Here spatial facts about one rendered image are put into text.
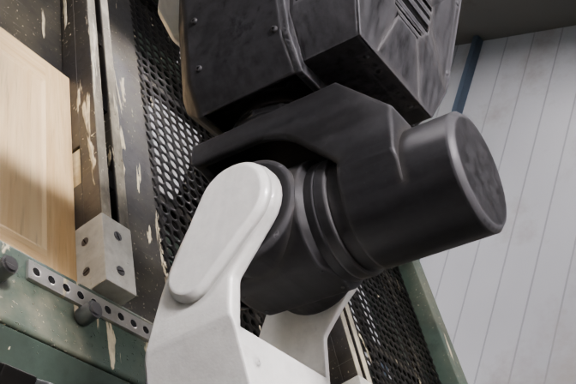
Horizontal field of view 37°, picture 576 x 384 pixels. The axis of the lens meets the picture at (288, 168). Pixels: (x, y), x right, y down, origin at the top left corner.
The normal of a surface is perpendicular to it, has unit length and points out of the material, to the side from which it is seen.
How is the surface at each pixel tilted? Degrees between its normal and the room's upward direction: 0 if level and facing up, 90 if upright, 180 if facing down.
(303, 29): 114
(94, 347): 53
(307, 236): 97
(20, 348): 90
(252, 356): 64
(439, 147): 94
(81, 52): 90
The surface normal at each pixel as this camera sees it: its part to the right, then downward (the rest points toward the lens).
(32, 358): 0.76, 0.00
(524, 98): -0.64, -0.48
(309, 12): -0.51, -0.09
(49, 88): 0.80, -0.52
